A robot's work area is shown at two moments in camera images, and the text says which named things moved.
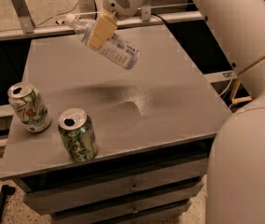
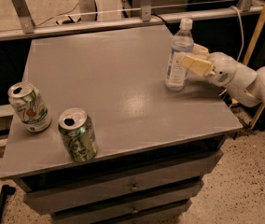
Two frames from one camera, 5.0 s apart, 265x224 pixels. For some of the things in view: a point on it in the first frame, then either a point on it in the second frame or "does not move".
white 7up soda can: x=29 y=106 does not move
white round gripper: x=118 y=0 → x=224 y=68
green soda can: x=78 y=134 does not move
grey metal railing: x=29 y=28 does not move
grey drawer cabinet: x=123 y=146 does not move
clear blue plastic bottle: x=117 y=49 → x=181 y=43
